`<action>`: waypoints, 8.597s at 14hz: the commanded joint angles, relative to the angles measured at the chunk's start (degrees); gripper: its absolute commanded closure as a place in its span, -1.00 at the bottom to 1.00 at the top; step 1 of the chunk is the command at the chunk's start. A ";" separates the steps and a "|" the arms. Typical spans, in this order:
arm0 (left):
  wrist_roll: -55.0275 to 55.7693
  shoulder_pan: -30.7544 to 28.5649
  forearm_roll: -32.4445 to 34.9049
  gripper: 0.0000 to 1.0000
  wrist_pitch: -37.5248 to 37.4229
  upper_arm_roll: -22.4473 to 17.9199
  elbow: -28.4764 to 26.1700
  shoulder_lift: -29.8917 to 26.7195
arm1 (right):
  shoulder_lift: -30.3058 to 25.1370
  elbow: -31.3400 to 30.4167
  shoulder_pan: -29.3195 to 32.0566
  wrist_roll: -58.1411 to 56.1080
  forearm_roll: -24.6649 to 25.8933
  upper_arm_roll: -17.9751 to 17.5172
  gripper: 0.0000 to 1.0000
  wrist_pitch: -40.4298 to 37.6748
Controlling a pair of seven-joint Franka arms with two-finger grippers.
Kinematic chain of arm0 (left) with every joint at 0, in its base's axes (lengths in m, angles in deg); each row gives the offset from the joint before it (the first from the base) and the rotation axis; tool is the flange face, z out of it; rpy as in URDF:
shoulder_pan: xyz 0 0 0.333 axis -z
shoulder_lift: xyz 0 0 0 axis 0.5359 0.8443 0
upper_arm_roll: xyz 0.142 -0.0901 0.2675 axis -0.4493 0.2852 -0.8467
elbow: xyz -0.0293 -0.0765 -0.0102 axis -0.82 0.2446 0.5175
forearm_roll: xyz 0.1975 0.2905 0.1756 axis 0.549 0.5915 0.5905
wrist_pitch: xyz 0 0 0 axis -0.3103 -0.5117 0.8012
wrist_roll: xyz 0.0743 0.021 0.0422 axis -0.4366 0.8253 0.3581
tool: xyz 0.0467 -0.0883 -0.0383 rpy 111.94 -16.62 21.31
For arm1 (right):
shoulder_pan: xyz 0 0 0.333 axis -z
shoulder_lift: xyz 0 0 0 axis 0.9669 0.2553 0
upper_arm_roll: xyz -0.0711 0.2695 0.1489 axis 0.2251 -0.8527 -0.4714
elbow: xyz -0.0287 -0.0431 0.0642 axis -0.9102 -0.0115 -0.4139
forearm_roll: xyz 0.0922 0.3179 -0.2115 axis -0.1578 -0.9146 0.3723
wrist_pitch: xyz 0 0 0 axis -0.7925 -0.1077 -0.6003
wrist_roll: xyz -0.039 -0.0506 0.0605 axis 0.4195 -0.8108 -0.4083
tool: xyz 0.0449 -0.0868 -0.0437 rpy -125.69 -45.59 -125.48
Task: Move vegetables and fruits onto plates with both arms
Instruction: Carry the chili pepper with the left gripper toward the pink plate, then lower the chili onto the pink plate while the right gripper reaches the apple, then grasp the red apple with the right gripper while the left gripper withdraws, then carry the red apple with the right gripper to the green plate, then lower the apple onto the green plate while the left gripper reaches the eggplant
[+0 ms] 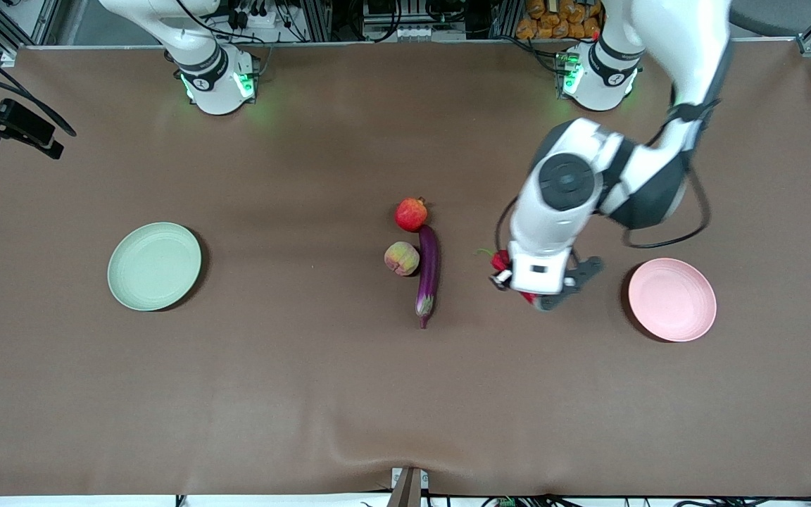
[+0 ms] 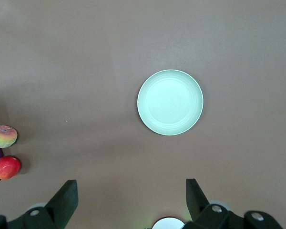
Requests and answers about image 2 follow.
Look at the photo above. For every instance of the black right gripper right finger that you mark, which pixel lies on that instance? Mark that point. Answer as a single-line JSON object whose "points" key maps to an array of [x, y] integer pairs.
{"points": [[197, 205]]}

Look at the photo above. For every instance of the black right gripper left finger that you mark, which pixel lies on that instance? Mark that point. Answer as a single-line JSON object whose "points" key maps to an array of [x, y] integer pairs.
{"points": [[62, 202]]}

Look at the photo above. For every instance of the red pomegranate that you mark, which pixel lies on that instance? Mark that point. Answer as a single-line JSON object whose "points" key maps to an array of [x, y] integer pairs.
{"points": [[6, 168]]}

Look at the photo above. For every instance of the yellow-pink peach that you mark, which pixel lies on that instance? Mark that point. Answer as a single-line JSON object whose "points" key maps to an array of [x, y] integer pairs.
{"points": [[3, 137]]}

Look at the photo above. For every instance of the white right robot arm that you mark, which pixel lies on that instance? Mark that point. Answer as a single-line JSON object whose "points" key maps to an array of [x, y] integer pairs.
{"points": [[168, 224]]}

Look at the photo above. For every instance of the light green round plate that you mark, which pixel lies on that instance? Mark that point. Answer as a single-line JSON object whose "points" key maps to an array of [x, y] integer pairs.
{"points": [[170, 102]]}

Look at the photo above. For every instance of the large table cover mat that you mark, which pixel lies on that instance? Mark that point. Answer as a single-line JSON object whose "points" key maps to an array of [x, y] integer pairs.
{"points": [[85, 71]]}

